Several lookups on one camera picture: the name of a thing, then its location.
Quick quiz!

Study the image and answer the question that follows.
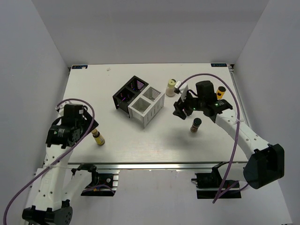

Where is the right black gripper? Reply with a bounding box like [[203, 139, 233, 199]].
[[172, 90, 205, 120]]

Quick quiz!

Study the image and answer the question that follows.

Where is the yellow bottle gold cap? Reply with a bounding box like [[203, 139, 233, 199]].
[[91, 128, 105, 146]]

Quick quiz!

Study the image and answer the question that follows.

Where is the amber bottle orange cap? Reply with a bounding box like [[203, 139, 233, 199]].
[[216, 86, 226, 99]]

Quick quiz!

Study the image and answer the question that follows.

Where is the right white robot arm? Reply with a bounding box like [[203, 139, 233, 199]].
[[173, 81, 285, 189]]

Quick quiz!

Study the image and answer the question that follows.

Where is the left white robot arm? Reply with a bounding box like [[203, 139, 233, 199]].
[[22, 104, 99, 225]]

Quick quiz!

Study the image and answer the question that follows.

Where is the white bottle yellow cap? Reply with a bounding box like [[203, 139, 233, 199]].
[[165, 79, 176, 97]]

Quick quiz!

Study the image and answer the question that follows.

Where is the white two-slot organizer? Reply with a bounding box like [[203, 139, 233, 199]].
[[128, 86, 165, 128]]

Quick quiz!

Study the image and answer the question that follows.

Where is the black two-slot organizer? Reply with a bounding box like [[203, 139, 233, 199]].
[[113, 76, 149, 117]]

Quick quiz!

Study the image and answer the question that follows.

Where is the left blue table sticker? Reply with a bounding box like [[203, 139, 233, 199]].
[[71, 65, 88, 69]]

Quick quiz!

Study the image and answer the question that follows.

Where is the blue table sticker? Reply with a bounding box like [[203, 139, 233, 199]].
[[71, 65, 88, 69], [210, 63, 227, 68]]

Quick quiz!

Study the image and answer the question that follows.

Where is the right blue table sticker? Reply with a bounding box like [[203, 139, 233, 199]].
[[210, 63, 227, 68]]

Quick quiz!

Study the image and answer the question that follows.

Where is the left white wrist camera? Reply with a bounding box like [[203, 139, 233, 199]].
[[55, 103, 65, 113]]

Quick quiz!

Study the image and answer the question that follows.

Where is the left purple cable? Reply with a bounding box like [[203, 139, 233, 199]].
[[2, 98, 96, 223]]

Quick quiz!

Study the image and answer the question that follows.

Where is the purple cable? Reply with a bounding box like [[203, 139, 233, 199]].
[[2, 98, 96, 223], [179, 73, 254, 204]]

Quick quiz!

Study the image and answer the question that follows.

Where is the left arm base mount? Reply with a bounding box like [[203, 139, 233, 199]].
[[77, 164, 119, 197]]

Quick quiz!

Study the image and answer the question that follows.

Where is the aluminium table front rail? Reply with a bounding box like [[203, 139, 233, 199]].
[[43, 161, 249, 170]]

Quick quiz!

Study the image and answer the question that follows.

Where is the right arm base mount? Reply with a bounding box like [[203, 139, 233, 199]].
[[191, 173, 241, 200]]

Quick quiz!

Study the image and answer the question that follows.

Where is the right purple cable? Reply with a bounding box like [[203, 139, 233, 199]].
[[179, 73, 254, 204]]

